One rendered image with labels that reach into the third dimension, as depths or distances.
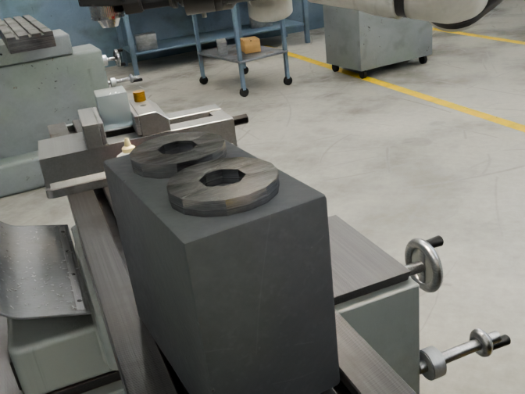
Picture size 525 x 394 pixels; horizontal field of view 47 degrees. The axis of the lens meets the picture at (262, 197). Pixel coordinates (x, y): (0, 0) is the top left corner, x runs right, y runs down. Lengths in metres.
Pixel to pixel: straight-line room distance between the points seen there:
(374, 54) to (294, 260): 4.98
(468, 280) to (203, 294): 2.03
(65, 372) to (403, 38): 4.95
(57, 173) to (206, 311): 0.67
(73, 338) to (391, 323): 0.54
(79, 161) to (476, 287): 1.68
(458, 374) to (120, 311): 1.43
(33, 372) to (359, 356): 0.50
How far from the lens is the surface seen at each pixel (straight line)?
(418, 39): 5.70
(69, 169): 1.07
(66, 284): 0.94
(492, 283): 2.42
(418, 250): 1.30
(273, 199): 0.46
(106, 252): 0.84
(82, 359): 0.93
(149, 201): 0.49
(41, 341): 0.91
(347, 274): 1.09
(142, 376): 0.61
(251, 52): 5.43
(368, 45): 5.36
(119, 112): 1.09
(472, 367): 2.02
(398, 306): 1.10
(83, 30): 7.47
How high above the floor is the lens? 1.30
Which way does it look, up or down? 24 degrees down
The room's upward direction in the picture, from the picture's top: 7 degrees counter-clockwise
